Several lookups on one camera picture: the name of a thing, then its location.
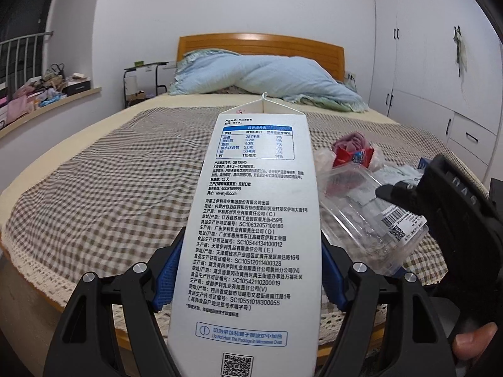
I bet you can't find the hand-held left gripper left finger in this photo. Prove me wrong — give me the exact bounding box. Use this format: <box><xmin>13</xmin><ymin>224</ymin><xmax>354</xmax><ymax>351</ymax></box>
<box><xmin>43</xmin><ymin>226</ymin><xmax>186</xmax><ymax>377</ymax></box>

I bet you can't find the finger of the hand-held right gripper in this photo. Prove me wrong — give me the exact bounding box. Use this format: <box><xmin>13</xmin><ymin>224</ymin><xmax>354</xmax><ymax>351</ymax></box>
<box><xmin>375</xmin><ymin>181</ymin><xmax>428</xmax><ymax>221</ymax></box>

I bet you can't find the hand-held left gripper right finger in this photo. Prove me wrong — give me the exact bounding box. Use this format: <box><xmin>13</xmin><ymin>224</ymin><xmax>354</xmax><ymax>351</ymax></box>
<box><xmin>316</xmin><ymin>230</ymin><xmax>458</xmax><ymax>377</ymax></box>

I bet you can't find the pale green mailer bag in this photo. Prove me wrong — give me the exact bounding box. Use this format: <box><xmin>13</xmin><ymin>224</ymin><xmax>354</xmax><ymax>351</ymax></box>
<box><xmin>371</xmin><ymin>165</ymin><xmax>423</xmax><ymax>185</ymax></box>

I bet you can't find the clear plastic food box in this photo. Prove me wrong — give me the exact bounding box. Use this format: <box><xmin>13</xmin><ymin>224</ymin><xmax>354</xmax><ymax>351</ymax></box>
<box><xmin>316</xmin><ymin>165</ymin><xmax>430</xmax><ymax>277</ymax></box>

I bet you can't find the red cookie packet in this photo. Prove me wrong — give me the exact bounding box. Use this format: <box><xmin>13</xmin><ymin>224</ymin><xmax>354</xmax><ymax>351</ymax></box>
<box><xmin>333</xmin><ymin>145</ymin><xmax>375</xmax><ymax>168</ymax></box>

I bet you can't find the white milk carton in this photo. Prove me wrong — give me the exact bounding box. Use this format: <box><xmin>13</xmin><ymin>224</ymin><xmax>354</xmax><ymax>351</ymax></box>
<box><xmin>167</xmin><ymin>93</ymin><xmax>320</xmax><ymax>377</ymax></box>

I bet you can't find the person's right hand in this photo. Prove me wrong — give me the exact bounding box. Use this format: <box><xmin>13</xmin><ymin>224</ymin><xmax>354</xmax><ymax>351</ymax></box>
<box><xmin>452</xmin><ymin>320</ymin><xmax>501</xmax><ymax>366</ymax></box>

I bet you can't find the purple towel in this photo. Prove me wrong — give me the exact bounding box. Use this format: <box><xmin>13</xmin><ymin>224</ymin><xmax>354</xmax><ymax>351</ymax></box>
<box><xmin>332</xmin><ymin>133</ymin><xmax>370</xmax><ymax>154</ymax></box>

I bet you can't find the brown checked bedspread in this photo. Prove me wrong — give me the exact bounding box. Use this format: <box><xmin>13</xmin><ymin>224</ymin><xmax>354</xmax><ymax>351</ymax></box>
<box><xmin>0</xmin><ymin>104</ymin><xmax>484</xmax><ymax>336</ymax></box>

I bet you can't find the white wardrobe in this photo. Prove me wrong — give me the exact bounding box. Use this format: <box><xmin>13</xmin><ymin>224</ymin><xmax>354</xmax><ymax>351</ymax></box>
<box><xmin>369</xmin><ymin>0</ymin><xmax>503</xmax><ymax>179</ymax></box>

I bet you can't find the pale green hanging cloth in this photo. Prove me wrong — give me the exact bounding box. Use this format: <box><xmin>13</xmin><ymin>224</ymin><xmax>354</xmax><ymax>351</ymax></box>
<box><xmin>452</xmin><ymin>25</ymin><xmax>468</xmax><ymax>77</ymax></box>

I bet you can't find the pale yellow bed sheet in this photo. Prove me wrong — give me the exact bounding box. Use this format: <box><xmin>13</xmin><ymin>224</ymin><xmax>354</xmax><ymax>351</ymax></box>
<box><xmin>0</xmin><ymin>92</ymin><xmax>397</xmax><ymax>224</ymax></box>

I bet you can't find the light blue quilt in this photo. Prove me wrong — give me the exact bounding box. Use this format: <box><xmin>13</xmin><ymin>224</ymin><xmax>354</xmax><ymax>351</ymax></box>
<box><xmin>168</xmin><ymin>50</ymin><xmax>368</xmax><ymax>112</ymax></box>

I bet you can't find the wooden bed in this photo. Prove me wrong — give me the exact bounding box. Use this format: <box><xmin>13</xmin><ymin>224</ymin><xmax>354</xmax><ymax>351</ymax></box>
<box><xmin>0</xmin><ymin>35</ymin><xmax>394</xmax><ymax>352</ymax></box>

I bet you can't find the black side table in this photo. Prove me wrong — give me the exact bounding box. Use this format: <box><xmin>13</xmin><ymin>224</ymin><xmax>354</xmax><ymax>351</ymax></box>
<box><xmin>124</xmin><ymin>62</ymin><xmax>177</xmax><ymax>109</ymax></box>

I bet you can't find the pile of bags and boxes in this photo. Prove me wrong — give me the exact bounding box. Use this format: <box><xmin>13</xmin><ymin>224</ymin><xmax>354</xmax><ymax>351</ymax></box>
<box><xmin>0</xmin><ymin>63</ymin><xmax>93</xmax><ymax>126</ymax></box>

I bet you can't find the metal window railing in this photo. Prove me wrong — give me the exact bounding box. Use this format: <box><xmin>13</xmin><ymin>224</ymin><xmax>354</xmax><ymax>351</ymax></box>
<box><xmin>0</xmin><ymin>33</ymin><xmax>50</xmax><ymax>87</ymax></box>

